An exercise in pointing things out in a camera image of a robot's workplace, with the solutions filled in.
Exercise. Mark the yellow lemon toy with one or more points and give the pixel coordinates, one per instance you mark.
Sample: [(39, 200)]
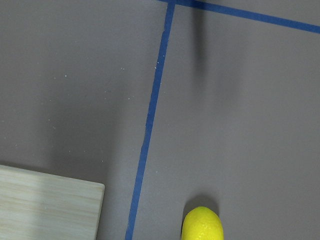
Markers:
[(201, 223)]

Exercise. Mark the wooden cutting board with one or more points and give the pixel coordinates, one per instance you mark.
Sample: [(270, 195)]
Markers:
[(42, 206)]

